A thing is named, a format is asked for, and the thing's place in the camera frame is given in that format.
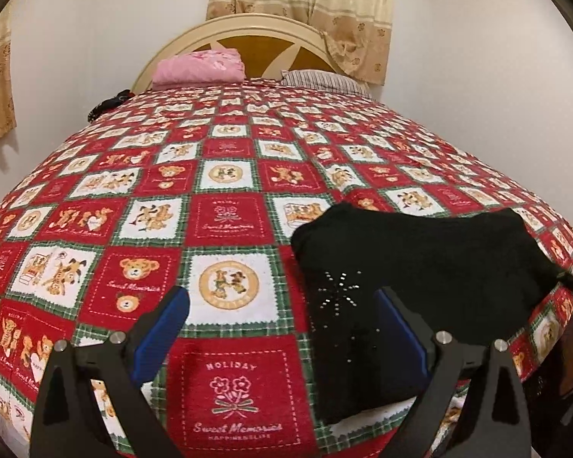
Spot black pants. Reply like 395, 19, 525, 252
291, 203, 573, 424

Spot red patchwork bear bedspread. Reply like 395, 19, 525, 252
0, 80, 573, 457

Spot black red item beside bed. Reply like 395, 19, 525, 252
87, 89, 135, 123

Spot pink folded blanket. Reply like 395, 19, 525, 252
152, 48, 246, 90

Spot striped pillow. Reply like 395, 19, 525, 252
280, 69, 371, 98

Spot cream wooden headboard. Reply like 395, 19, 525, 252
132, 13, 342, 93

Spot beige curtain behind headboard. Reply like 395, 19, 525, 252
206, 0, 394, 86

